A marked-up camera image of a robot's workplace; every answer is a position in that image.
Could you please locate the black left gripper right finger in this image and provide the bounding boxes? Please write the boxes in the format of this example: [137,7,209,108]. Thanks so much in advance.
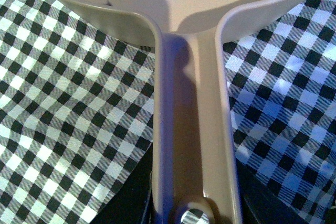
[236,161,336,224]

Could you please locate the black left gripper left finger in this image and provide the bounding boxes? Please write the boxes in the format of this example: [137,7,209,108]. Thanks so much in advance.
[92,147,153,224]

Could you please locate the beige plastic dustpan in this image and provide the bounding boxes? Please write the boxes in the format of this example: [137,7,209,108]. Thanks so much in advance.
[25,0,336,224]

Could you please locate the black white checkered bedsheet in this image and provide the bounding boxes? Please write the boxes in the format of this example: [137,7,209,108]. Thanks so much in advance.
[1,0,335,223]

